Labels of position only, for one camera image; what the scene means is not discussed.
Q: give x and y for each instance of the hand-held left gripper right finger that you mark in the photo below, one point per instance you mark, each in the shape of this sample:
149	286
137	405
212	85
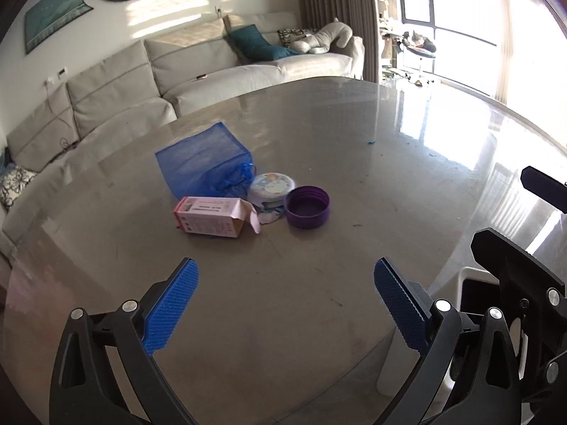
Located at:
401	307

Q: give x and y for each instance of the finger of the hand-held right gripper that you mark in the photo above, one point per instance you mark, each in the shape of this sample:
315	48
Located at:
545	188
522	270

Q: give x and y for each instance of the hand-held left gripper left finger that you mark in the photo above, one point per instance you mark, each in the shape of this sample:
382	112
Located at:
172	305

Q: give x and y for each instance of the pink cardboard box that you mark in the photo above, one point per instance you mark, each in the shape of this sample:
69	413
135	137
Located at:
208	217

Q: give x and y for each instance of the purple plastic lid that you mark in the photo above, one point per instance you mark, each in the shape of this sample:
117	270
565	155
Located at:
308	219

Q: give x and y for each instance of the crumpled blue white scrap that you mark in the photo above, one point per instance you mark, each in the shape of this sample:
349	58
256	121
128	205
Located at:
271	214

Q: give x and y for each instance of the blue mesh bag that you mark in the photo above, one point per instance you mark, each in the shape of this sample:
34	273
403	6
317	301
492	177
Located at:
203	164

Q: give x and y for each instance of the round cartoon print tin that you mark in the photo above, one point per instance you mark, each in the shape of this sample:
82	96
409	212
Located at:
271	185

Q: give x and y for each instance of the large black framed window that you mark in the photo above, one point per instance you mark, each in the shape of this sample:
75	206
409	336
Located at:
465	22

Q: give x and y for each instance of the swivel chair with cushion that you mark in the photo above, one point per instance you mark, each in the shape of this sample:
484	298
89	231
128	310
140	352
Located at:
421	48

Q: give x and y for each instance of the floral throw pillow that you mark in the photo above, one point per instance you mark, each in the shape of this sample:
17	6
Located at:
15	186
294	35

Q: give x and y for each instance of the light grey fabric sofa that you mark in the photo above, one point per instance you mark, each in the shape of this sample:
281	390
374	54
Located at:
133	84

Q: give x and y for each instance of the grey plush elephant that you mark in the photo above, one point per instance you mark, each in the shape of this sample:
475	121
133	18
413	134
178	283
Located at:
328	37

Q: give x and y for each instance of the grey brown curtain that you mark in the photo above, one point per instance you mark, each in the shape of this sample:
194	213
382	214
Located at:
336	13

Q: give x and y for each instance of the teal throw pillow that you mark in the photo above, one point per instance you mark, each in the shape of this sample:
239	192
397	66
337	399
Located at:
254	44

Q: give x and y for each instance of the teal mountain wall painting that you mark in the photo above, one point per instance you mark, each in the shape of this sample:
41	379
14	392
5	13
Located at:
55	13

